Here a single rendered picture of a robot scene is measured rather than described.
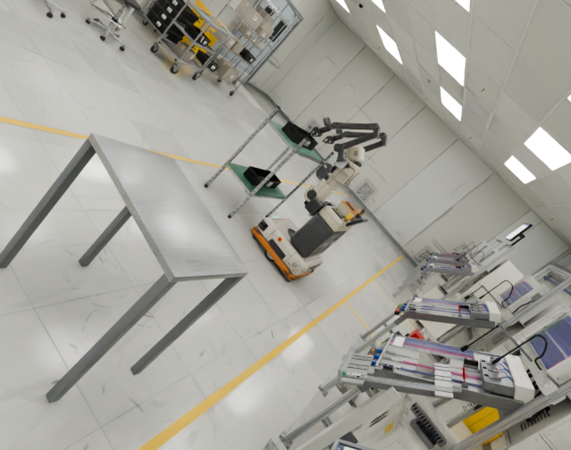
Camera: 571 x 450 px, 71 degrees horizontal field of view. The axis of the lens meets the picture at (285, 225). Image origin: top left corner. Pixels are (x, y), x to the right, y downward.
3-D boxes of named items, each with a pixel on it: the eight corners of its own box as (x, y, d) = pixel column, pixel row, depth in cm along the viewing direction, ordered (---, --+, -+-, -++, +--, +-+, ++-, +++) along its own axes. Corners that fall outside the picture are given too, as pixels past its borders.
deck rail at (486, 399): (373, 379, 217) (374, 368, 217) (373, 378, 219) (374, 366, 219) (523, 415, 190) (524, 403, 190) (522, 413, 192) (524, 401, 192)
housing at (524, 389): (512, 412, 193) (516, 385, 193) (501, 376, 239) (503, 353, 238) (532, 418, 190) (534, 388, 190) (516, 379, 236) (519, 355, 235)
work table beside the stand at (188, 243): (84, 260, 218) (173, 157, 194) (139, 373, 194) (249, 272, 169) (-6, 261, 178) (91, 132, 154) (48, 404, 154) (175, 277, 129)
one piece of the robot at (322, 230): (314, 262, 438) (371, 212, 412) (295, 268, 387) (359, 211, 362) (295, 238, 446) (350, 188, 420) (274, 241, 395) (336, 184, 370)
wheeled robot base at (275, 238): (310, 274, 444) (326, 261, 436) (289, 283, 385) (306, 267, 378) (274, 229, 460) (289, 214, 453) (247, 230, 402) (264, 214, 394)
